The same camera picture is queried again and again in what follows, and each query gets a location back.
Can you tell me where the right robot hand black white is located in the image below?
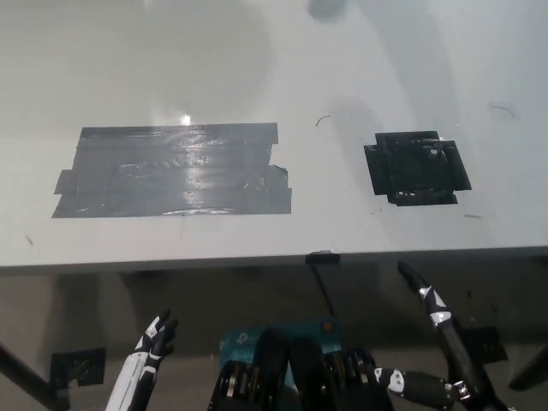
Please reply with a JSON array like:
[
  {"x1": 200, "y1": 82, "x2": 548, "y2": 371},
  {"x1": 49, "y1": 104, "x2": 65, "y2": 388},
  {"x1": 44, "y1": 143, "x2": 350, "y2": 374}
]
[{"x1": 371, "y1": 261, "x2": 509, "y2": 411}]

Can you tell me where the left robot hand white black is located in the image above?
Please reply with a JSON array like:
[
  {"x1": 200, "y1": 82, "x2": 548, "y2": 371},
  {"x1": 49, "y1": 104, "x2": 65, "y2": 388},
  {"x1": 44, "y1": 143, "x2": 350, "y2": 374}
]
[{"x1": 104, "y1": 308, "x2": 179, "y2": 411}]

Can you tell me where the robot torso black teal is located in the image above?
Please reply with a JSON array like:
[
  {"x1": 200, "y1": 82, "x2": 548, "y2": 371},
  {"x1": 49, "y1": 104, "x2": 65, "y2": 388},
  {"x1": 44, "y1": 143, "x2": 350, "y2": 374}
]
[{"x1": 207, "y1": 315, "x2": 395, "y2": 411}]

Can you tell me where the black floor tape patch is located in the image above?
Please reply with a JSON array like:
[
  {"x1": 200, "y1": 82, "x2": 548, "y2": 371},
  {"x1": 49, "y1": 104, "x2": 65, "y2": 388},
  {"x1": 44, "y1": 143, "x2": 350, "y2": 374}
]
[
  {"x1": 460, "y1": 327, "x2": 509, "y2": 365},
  {"x1": 50, "y1": 347, "x2": 107, "y2": 389}
]

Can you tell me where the black metal table leg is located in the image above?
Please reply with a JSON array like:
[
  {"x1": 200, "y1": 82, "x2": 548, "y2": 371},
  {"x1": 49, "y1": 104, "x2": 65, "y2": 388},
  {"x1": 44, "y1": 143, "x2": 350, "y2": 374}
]
[
  {"x1": 509, "y1": 342, "x2": 548, "y2": 391},
  {"x1": 0, "y1": 340, "x2": 72, "y2": 411}
]

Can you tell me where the small black tape strip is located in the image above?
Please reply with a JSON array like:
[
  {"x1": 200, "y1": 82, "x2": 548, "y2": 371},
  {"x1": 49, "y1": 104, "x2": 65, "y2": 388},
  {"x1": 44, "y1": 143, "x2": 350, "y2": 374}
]
[{"x1": 306, "y1": 248, "x2": 342, "y2": 263}]

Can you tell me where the black square tape patch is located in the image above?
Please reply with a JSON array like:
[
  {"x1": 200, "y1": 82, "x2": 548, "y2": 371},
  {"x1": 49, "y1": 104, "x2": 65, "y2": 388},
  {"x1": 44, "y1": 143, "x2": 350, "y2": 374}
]
[{"x1": 363, "y1": 129, "x2": 474, "y2": 206}]

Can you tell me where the thin black cable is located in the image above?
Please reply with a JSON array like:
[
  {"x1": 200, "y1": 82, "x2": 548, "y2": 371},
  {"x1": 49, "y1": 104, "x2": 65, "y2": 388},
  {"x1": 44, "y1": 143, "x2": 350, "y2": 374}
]
[{"x1": 313, "y1": 260, "x2": 338, "y2": 317}]

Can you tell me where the grey duct tape patch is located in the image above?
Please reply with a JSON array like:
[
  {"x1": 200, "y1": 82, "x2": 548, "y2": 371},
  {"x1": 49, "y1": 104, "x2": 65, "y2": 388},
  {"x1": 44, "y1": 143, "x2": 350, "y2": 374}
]
[{"x1": 50, "y1": 122, "x2": 293, "y2": 220}]

